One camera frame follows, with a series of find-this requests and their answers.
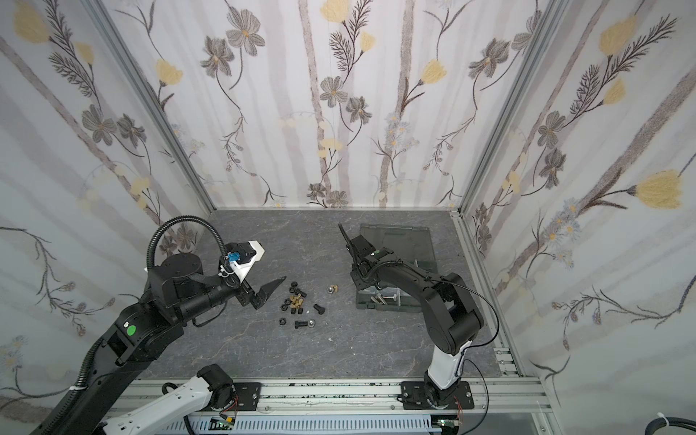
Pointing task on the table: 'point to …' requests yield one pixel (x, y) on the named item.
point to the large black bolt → (298, 323)
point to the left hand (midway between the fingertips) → (271, 261)
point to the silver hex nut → (311, 323)
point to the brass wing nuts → (295, 301)
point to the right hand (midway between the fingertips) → (367, 274)
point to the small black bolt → (321, 310)
